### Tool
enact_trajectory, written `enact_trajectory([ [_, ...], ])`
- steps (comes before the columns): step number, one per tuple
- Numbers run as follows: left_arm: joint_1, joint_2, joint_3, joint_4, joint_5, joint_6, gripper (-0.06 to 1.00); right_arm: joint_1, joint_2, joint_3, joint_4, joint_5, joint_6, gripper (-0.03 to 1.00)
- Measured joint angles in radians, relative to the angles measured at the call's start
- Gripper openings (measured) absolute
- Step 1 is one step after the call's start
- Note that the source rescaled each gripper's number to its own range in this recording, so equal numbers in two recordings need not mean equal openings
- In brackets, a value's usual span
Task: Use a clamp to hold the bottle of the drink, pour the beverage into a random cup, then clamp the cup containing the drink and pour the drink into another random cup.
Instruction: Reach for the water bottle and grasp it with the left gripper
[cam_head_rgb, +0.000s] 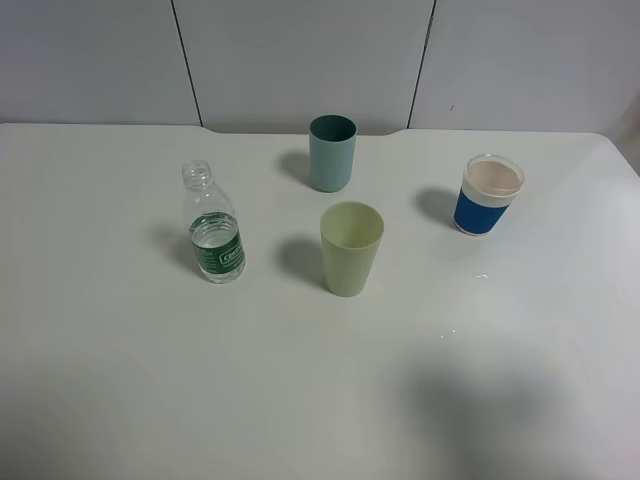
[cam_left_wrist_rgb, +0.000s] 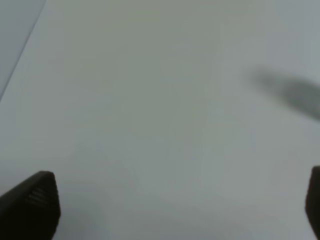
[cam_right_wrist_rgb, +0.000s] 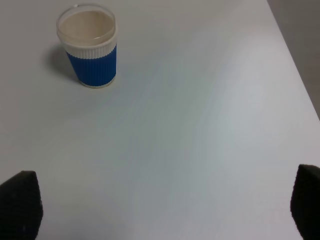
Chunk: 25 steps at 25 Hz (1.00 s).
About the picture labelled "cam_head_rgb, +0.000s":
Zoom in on pale green plastic cup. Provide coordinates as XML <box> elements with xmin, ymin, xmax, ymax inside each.
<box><xmin>320</xmin><ymin>201</ymin><xmax>384</xmax><ymax>297</ymax></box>

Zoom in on clear bottle with green label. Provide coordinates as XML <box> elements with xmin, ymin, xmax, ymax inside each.
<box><xmin>181</xmin><ymin>160</ymin><xmax>246</xmax><ymax>284</ymax></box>

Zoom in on teal plastic cup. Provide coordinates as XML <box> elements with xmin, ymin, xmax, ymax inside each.
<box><xmin>309</xmin><ymin>114</ymin><xmax>357</xmax><ymax>193</ymax></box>

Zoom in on blue sleeved paper cup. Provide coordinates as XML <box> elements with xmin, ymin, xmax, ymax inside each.
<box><xmin>453</xmin><ymin>154</ymin><xmax>525</xmax><ymax>236</ymax></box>

